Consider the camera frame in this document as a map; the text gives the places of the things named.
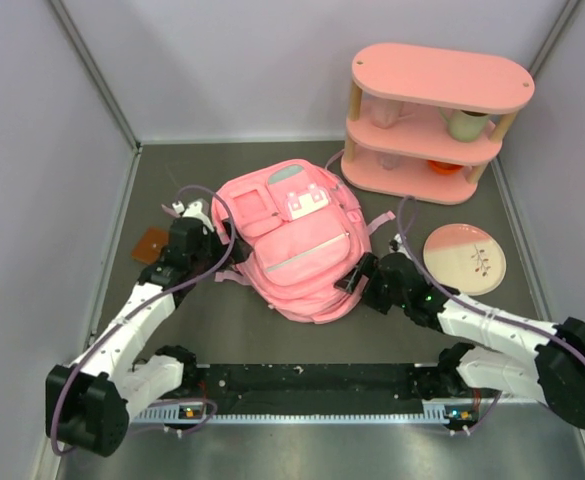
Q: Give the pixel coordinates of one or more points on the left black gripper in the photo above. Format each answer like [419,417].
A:
[223,249]

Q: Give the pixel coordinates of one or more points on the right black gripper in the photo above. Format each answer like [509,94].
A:
[366,265]

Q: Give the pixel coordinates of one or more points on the pink student backpack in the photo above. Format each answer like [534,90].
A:
[307,231]

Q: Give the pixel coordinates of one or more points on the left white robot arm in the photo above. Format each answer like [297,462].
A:
[90,403]

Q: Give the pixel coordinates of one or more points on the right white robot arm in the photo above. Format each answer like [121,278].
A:
[528,358]

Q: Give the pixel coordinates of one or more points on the brown leather card wallet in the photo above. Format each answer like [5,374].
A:
[148,248]

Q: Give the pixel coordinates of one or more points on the pink white floral plate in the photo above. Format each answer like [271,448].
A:
[466,258]

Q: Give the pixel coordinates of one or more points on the clear glass on shelf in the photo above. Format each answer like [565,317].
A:
[389,161]

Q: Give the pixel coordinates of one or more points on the orange bowl on shelf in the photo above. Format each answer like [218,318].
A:
[443,168]

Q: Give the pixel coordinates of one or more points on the pink cup on shelf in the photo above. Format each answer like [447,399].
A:
[385,113]

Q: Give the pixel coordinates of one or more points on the pink three-tier shelf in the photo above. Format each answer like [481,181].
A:
[424,79]

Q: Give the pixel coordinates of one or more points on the green mug on shelf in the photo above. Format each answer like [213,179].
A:
[463,125]

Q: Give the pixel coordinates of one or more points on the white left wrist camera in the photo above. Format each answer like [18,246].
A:
[198,209]

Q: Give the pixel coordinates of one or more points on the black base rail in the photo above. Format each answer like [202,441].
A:
[319,389]

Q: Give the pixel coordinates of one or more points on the grey slotted cable duct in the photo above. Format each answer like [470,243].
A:
[188,413]

